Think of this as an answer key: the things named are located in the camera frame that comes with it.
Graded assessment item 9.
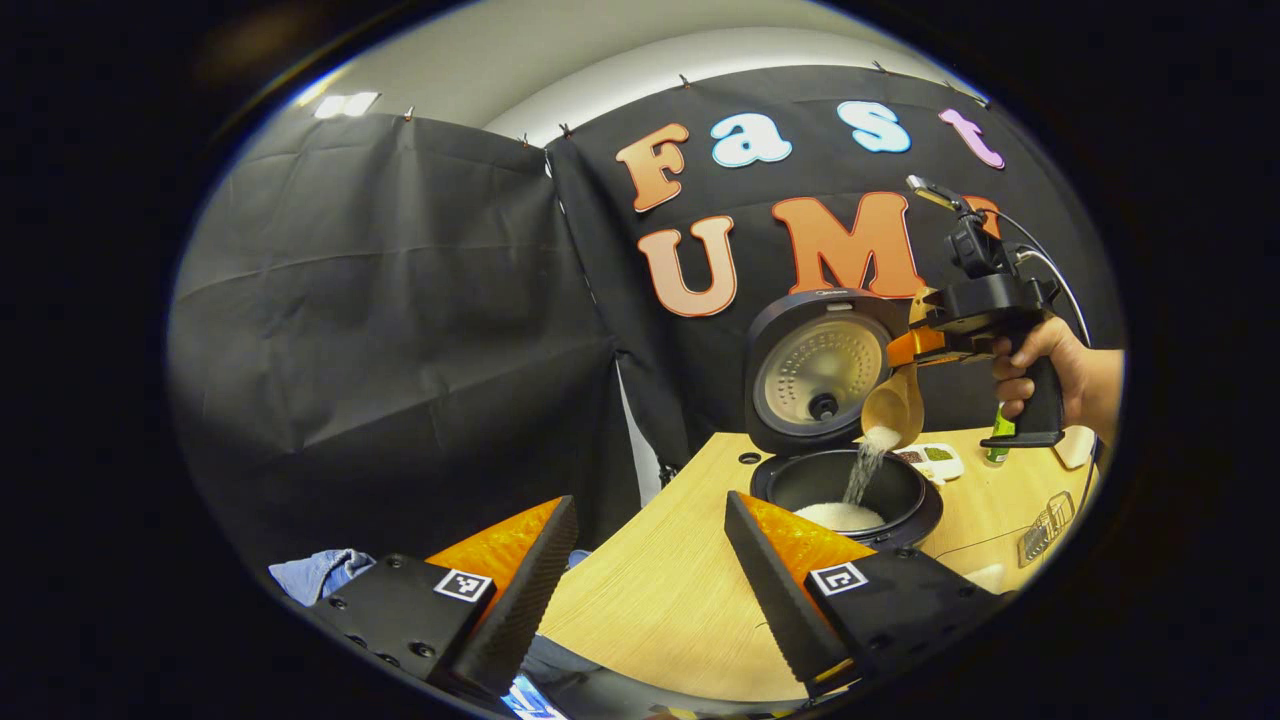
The ceiling light panel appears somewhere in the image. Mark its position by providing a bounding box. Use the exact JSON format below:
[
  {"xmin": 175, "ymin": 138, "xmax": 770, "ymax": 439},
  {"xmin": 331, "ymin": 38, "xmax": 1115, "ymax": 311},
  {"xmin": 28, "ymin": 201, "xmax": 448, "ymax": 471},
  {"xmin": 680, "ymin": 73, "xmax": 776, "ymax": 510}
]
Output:
[{"xmin": 313, "ymin": 91, "xmax": 382, "ymax": 120}]

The blue cloth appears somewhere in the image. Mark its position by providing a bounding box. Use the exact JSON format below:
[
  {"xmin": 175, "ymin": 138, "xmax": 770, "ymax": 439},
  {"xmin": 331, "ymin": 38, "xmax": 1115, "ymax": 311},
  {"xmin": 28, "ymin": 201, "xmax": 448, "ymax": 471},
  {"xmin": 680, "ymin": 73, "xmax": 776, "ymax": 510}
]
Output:
[{"xmin": 268, "ymin": 548, "xmax": 377, "ymax": 607}]

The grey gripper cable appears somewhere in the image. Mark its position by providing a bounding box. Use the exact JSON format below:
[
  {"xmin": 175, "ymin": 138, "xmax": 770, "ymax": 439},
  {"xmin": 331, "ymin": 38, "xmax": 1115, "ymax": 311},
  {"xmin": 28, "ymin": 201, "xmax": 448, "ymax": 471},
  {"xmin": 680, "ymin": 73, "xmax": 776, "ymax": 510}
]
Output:
[{"xmin": 985, "ymin": 208, "xmax": 1093, "ymax": 347}]

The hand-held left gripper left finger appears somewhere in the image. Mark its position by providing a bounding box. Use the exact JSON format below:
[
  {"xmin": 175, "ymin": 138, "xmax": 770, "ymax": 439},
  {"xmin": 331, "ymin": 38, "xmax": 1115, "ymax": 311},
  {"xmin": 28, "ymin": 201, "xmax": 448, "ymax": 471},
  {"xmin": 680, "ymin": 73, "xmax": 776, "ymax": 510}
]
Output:
[{"xmin": 290, "ymin": 495, "xmax": 581, "ymax": 701}]

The black silver rice cooker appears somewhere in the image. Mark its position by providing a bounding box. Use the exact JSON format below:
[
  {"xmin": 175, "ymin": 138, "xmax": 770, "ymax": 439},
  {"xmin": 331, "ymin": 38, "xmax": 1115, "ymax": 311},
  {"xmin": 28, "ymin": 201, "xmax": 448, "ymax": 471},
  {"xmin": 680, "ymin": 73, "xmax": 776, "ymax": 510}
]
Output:
[{"xmin": 743, "ymin": 288, "xmax": 944, "ymax": 553}]

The wooden spoon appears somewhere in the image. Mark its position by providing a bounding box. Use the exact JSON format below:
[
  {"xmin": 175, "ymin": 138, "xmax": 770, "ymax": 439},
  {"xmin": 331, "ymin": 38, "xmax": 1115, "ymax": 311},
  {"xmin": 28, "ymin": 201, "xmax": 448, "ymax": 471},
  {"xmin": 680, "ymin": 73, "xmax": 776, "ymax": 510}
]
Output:
[{"xmin": 860, "ymin": 362, "xmax": 927, "ymax": 452}]

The white toaster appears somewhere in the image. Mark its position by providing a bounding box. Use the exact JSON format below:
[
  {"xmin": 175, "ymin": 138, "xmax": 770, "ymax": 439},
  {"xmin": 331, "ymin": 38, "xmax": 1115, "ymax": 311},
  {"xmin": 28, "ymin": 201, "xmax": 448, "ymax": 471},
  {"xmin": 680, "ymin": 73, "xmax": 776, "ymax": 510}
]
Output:
[{"xmin": 1052, "ymin": 425, "xmax": 1099, "ymax": 472}]

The green label bottle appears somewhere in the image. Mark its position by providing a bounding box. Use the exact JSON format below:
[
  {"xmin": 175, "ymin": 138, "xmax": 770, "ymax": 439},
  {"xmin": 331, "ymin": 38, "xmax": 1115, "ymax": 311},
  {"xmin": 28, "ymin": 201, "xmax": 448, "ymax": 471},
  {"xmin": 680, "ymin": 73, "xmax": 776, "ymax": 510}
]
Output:
[{"xmin": 985, "ymin": 402, "xmax": 1017, "ymax": 465}]

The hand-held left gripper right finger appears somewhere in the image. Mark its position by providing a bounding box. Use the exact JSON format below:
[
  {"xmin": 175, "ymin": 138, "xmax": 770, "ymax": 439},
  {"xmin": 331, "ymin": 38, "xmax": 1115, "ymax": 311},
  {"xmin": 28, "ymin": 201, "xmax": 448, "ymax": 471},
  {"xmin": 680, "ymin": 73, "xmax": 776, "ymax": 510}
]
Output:
[{"xmin": 725, "ymin": 490, "xmax": 1011, "ymax": 699}]

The white divided dish of beans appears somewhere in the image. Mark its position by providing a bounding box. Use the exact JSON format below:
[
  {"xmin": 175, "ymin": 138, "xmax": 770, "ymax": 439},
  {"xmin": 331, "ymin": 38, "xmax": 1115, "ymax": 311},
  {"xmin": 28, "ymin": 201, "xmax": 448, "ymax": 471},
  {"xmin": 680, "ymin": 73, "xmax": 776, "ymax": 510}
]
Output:
[{"xmin": 893, "ymin": 443, "xmax": 966, "ymax": 487}]

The metal wire chopstick holder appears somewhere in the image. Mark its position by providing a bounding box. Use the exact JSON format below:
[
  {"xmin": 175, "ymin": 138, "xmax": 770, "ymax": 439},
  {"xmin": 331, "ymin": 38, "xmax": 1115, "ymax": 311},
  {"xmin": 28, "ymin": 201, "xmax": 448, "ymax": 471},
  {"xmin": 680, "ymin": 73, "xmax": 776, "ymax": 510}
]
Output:
[{"xmin": 1016, "ymin": 490, "xmax": 1079, "ymax": 570}]

